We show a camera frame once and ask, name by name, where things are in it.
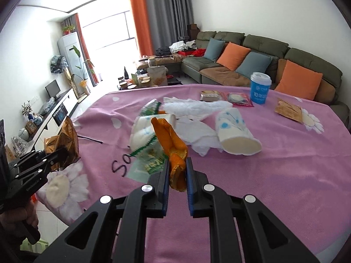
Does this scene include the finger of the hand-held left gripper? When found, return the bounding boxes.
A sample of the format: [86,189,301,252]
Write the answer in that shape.
[16,156,65,182]
[8,147,69,170]

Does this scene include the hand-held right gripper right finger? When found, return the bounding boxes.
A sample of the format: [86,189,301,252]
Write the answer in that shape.
[185,157,321,263]

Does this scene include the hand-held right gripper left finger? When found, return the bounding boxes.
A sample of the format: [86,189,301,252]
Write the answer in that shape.
[33,157,171,263]

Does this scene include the gold foil snack wrapper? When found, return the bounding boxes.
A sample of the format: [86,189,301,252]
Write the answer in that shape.
[44,116,80,173]

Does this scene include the orange snack wrapper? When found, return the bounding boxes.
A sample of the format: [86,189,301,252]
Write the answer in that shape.
[151,117,189,193]

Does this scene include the white blue-dotted paper cup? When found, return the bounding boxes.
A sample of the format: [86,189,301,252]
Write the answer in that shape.
[215,107,262,156]
[129,113,176,150]

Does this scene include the white foam net sleeve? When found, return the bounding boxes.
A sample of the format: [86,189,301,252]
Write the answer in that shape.
[162,96,233,121]

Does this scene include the person's left hand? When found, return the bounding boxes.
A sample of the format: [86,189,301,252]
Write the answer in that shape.
[0,202,39,233]

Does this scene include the green snack wrapper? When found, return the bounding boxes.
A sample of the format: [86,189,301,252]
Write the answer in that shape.
[127,100,168,183]

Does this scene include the flower sprig in vase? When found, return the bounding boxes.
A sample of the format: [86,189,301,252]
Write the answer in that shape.
[22,101,35,121]

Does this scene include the plastic-wrapped item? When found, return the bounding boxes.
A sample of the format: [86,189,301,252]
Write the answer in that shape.
[38,97,55,116]

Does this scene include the crumpled white tissue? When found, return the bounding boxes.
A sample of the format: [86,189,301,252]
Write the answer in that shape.
[174,115,224,157]

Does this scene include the thin dark stick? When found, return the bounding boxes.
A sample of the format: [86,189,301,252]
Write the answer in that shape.
[77,134,104,144]

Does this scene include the white black TV cabinet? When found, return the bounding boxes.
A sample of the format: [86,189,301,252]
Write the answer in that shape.
[11,88,81,155]

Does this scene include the black monitor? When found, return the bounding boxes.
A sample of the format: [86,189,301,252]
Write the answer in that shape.
[45,80,61,100]

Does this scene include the pink floral blanket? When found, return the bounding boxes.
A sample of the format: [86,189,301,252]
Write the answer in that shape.
[36,84,351,263]

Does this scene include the brown silver snack packet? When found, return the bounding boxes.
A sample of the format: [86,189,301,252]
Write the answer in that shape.
[200,90,224,102]

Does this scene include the fan with blue patterned cover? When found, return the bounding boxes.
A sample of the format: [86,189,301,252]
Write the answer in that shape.
[49,55,80,99]

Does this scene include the tall leafy plant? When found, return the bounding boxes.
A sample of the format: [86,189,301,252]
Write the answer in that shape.
[72,45,95,82]

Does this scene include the red snack packet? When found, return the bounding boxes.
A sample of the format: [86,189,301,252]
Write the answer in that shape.
[219,92,254,107]

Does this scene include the coffee table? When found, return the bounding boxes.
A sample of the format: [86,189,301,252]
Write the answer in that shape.
[118,66,183,89]

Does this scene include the printed paper bag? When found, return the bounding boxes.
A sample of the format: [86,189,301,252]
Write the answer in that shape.
[147,66,168,87]

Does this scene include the white standing air conditioner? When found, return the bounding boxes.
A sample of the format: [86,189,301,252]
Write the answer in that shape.
[57,31,88,88]

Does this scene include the blue cup with white lid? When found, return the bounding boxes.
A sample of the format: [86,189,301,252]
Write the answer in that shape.
[249,72,272,105]

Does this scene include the brown sofa seat pad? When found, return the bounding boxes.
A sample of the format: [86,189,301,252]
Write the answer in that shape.
[201,66,251,87]

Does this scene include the brown paper wrapper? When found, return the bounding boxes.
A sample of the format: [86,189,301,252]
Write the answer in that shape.
[275,98,303,124]

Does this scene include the red clothes pile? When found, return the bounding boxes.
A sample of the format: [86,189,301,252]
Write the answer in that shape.
[178,48,206,58]

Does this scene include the orange cushion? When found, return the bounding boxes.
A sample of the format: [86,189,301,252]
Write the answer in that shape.
[216,42,251,72]
[274,60,323,101]

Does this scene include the blue cushion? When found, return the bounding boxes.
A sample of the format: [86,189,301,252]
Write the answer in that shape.
[204,37,226,62]
[235,52,273,79]

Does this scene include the white clothes pile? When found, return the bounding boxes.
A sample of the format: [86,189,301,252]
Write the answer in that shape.
[169,41,196,53]

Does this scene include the balcony window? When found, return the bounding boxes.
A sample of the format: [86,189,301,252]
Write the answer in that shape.
[82,11,138,81]

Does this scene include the brown boxes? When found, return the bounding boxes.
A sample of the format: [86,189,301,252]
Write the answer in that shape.
[187,24,201,40]

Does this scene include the green sectional sofa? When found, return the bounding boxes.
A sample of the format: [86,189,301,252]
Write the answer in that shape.
[136,31,351,132]

